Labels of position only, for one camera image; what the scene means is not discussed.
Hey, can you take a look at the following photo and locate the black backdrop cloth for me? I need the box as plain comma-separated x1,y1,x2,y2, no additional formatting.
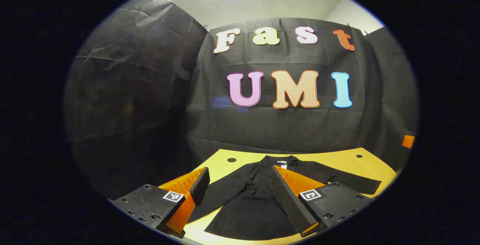
64,0,419,200

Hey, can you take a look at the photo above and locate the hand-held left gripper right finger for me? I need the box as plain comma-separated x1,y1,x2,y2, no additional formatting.
271,165,374,238

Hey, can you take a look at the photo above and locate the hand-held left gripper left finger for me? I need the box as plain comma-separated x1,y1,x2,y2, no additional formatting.
109,167,210,239

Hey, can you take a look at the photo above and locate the black buttoned jacket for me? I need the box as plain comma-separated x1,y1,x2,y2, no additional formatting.
186,155,382,241

